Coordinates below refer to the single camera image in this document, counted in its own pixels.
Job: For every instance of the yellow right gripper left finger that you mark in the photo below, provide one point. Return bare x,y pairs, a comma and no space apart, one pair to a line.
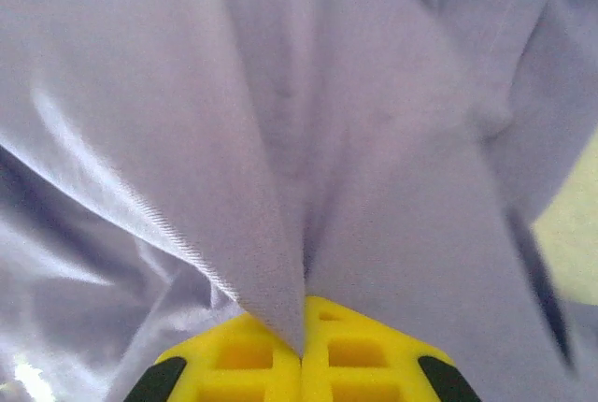
243,374

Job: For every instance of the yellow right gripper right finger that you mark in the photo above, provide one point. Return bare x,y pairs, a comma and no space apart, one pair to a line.
364,369

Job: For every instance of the purple t-shirt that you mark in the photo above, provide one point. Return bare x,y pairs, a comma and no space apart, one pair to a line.
233,117

